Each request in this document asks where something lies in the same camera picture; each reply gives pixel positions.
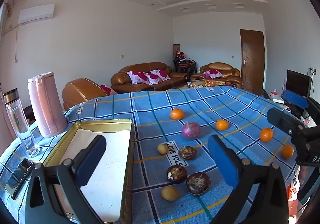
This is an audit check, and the pink electric kettle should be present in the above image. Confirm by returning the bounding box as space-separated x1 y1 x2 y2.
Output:
27 72 67 138

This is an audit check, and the brown wooden door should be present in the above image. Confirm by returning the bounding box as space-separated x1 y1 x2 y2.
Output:
240 29 265 91

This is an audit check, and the brown leather three-seat sofa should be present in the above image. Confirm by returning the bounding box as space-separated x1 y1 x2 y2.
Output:
111 62 190 94

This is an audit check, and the small tan fruit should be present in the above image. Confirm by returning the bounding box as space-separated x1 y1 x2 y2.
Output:
161 186 180 201
157 143 170 155

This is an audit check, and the air conditioner hose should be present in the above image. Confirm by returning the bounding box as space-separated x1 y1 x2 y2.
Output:
14 24 20 63

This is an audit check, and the stack of dark chairs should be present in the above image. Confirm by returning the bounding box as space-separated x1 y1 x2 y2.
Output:
174 56 197 75

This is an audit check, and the purple beetroot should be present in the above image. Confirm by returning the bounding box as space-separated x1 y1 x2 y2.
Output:
181 121 201 140

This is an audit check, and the clear glass bottle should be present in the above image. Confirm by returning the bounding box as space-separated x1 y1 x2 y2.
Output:
2 87 40 158

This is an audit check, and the orange mandarin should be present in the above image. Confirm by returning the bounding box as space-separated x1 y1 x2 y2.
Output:
260 128 274 143
215 119 229 132
170 108 184 121
282 145 294 160

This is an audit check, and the floral pink white pillow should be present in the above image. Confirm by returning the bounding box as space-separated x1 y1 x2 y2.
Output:
127 71 149 85
203 69 223 79
145 69 172 85

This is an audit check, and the black smartphone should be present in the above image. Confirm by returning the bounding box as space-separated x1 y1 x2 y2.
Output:
4 158 34 199

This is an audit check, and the red pillow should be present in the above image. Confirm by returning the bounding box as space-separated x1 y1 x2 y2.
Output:
100 85 117 96

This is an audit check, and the blue plaid tablecloth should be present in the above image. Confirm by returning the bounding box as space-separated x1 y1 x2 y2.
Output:
0 86 320 224

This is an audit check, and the brown leather armchair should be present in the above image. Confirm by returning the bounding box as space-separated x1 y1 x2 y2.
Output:
191 62 243 89
62 78 118 111

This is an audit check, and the red white package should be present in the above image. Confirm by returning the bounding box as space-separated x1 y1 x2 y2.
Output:
287 164 302 202

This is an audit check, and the golden tin tray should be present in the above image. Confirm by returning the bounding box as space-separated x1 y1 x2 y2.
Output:
42 119 135 224

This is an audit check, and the coffee table with snacks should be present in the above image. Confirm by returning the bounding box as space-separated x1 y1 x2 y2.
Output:
180 79 215 89

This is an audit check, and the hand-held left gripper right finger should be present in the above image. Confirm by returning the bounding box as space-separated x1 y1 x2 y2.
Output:
207 135 290 224

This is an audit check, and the dark brown mangosteen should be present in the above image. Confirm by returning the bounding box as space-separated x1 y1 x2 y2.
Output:
166 165 188 184
178 146 197 161
186 172 211 197

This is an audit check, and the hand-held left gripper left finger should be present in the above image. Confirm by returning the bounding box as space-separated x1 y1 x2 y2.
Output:
24 135 108 224

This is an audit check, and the white wall air conditioner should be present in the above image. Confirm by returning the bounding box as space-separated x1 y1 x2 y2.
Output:
19 4 55 25

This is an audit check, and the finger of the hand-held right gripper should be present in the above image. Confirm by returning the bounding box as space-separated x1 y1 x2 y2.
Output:
267 108 320 140
284 90 320 117

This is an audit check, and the black television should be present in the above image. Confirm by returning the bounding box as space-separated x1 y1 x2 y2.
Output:
286 69 312 105

